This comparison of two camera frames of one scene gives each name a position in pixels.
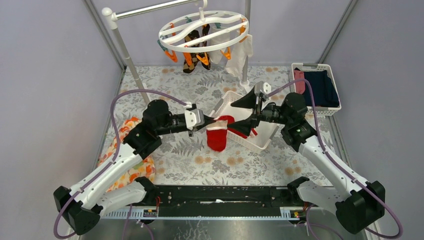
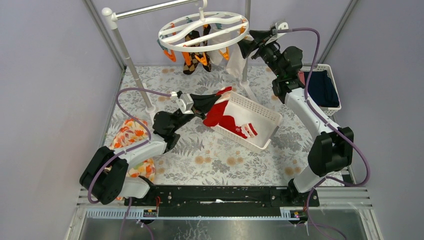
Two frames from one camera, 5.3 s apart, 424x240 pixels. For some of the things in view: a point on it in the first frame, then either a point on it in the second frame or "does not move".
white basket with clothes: x=326 y=96 does not move
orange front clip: x=204 y=60 does not move
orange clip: x=227 y=54 does not move
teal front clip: x=162 y=47 does not move
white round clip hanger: x=203 y=31 does not move
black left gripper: x=205 y=120 → x=194 y=106
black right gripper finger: x=245 y=126 → x=247 y=46
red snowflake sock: x=216 y=135 → x=213 y=116
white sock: x=239 y=54 does not move
